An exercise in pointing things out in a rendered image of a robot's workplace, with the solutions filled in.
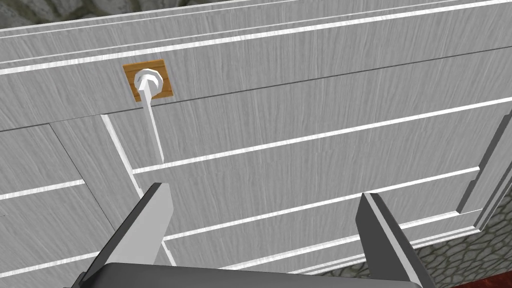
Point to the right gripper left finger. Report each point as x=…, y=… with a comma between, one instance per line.
x=140, y=232

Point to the grey wooden door leaf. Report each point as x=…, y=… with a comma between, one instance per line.
x=280, y=132

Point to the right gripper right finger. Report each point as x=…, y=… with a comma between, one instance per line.
x=384, y=244

